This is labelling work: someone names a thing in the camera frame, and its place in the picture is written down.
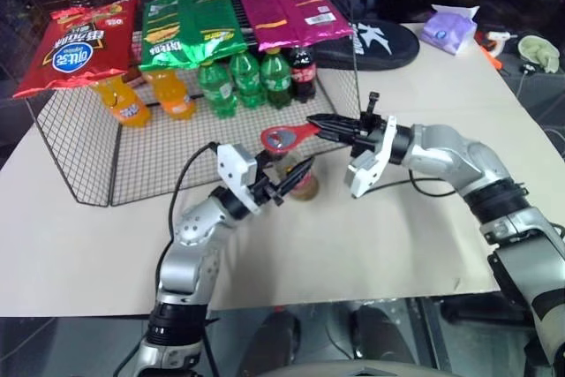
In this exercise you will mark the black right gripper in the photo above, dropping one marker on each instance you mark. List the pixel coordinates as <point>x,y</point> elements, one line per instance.
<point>368,132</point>

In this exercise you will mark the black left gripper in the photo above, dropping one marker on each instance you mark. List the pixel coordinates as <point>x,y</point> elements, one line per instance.
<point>269,189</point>

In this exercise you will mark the glass bottle with red label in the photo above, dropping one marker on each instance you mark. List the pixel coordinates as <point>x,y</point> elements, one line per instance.
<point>306,187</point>

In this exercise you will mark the red bottle opener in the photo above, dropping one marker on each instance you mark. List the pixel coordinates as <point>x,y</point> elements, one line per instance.
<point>300,132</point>

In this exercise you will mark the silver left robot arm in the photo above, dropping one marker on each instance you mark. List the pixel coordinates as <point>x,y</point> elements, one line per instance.
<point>190,262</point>

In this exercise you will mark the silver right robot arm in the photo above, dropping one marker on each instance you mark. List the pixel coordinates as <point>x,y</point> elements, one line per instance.
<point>494,191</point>

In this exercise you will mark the black cola bottle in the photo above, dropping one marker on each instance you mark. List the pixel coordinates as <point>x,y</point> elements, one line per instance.
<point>303,74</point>

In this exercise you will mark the green soda bottle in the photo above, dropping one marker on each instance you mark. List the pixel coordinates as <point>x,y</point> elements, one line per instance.
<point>216,90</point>
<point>278,81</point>
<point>247,79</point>

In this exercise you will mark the orange soda bottle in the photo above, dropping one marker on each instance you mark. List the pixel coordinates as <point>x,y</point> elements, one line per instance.
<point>174,96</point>
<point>125,105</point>

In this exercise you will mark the black oval zip case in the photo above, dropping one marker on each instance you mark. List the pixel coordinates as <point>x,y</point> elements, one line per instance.
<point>379,46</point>

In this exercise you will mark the magenta chip bag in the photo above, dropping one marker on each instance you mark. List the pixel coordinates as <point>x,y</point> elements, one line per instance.
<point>320,12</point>
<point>265,15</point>

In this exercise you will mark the purple tissue pack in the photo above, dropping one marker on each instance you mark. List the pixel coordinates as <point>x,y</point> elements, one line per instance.
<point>448,32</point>

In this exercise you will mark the green chip bag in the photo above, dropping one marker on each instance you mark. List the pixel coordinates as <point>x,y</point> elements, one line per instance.
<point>212,24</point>
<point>161,35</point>

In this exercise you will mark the white glue gun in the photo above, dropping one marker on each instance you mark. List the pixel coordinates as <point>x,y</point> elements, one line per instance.
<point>499,35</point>

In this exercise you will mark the dark rounded shape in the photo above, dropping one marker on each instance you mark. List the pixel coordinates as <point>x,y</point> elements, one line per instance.
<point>375,335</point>

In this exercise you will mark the small black round device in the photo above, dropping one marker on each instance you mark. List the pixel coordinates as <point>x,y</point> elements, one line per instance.
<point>527,69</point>

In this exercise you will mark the pale green cloth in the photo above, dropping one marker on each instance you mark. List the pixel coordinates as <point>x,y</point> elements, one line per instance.
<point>538,52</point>

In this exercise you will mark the red chip bag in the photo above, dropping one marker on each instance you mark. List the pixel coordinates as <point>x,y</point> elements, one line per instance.
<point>77,48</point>

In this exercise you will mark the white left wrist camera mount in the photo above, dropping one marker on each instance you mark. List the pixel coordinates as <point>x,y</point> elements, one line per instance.
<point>238,169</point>

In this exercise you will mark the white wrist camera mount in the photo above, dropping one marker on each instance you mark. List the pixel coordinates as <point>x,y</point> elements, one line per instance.
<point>371,169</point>
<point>238,169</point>

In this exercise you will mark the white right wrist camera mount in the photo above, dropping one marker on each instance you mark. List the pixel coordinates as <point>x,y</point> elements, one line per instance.
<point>371,169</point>

